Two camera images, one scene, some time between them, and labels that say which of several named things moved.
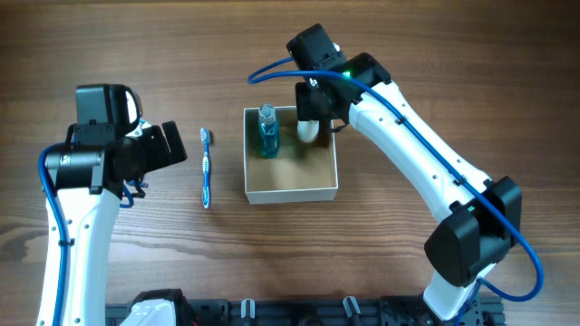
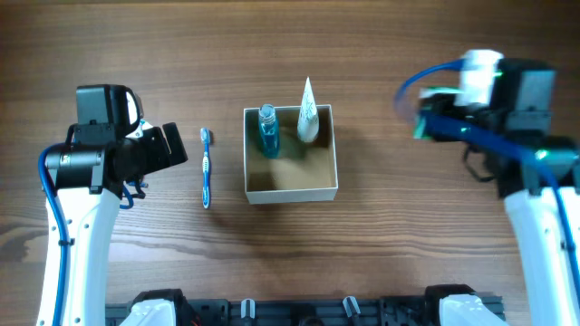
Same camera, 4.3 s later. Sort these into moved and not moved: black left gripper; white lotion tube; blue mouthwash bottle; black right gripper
Moved: black right gripper
Not moved: white lotion tube; blue mouthwash bottle; black left gripper
